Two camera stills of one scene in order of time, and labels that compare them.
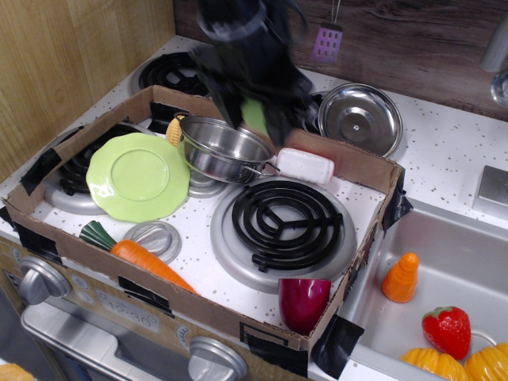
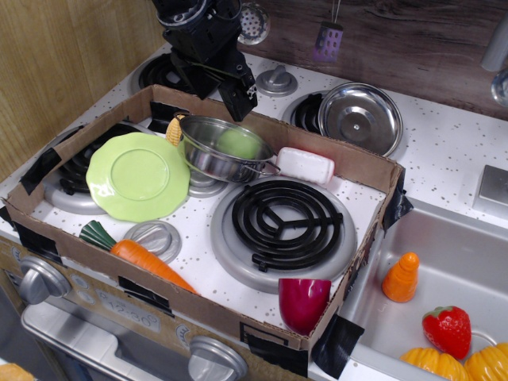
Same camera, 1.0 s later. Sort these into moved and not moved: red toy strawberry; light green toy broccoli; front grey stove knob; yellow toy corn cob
Moved: light green toy broccoli
Not moved: front grey stove knob; yellow toy corn cob; red toy strawberry
